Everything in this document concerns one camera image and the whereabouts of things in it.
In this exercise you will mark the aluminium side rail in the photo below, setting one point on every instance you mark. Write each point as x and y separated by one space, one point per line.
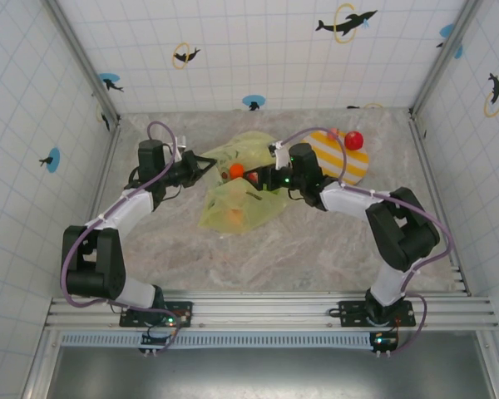
430 174
106 174

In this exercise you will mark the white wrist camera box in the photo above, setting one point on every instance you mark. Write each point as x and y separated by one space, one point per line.
282 157
181 147

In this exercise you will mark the red apple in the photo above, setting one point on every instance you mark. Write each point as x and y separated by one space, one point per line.
353 140

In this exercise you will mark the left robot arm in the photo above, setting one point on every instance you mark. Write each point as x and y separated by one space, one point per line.
124 208

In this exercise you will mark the controller board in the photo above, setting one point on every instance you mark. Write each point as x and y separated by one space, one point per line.
383 341
156 341

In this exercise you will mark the right controller board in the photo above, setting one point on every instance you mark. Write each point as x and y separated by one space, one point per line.
383 341

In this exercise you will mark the aluminium frame post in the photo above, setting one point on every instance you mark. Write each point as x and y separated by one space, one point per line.
83 62
445 58

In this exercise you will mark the small pink fruit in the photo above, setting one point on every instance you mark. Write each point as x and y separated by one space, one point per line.
332 132

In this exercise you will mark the yellow white striped plate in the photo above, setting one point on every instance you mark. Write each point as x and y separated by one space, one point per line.
349 166

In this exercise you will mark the yellow-orange pear-shaped fruit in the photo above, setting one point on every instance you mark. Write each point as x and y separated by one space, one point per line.
234 216

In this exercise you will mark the aluminium mounting rail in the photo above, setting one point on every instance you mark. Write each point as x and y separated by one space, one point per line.
274 309

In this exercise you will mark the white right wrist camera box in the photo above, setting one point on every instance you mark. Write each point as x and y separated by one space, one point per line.
282 157

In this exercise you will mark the yellow-green avocado print plastic bag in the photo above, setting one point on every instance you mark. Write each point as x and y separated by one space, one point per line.
233 199

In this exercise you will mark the red-orange round fruit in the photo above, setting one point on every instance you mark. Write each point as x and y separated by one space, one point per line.
236 170

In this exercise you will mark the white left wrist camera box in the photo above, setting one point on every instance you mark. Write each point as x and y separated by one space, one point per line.
181 147

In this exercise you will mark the left controller board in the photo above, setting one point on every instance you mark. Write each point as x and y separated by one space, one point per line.
156 341

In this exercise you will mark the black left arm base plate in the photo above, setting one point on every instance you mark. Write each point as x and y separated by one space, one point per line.
183 311

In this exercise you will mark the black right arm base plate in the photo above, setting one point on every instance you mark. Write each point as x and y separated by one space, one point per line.
351 311

